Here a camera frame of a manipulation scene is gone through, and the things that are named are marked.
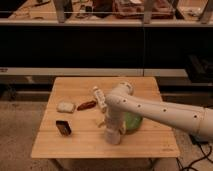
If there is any white ceramic cup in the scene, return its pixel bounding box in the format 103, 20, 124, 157
104, 130, 121, 145

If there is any wooden table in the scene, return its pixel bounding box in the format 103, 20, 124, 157
31, 77, 180, 159

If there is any brown sausage-shaped object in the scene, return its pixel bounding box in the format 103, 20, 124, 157
77, 100, 97, 111

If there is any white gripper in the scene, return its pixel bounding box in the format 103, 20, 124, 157
97, 112, 126, 134

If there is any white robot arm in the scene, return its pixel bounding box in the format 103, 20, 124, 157
104, 82, 213, 145

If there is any white tube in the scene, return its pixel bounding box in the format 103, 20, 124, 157
93, 86, 107, 113

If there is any green round plate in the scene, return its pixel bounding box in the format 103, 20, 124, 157
124, 112, 143, 133

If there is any white rectangular sponge block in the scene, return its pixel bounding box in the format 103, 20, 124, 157
57, 102, 76, 113

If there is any dark brown eraser block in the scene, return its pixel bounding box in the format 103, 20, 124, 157
56, 120, 71, 136

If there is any black floor cable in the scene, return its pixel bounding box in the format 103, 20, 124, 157
175, 134, 213, 171

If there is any metal shelf rack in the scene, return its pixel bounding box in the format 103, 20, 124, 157
0, 0, 213, 27

